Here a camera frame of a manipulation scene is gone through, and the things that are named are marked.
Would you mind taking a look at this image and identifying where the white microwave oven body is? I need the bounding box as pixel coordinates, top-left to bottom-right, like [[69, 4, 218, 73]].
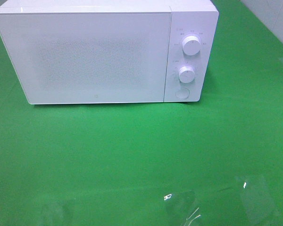
[[0, 0, 219, 102]]

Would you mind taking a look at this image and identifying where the white microwave door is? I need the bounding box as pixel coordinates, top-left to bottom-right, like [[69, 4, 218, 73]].
[[0, 12, 171, 105]]

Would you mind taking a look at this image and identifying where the white microwave knob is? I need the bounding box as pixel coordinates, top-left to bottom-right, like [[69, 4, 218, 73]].
[[178, 66, 195, 83], [182, 34, 201, 56]]

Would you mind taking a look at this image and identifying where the round white door-release button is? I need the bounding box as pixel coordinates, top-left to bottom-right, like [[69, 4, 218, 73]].
[[175, 88, 190, 99]]

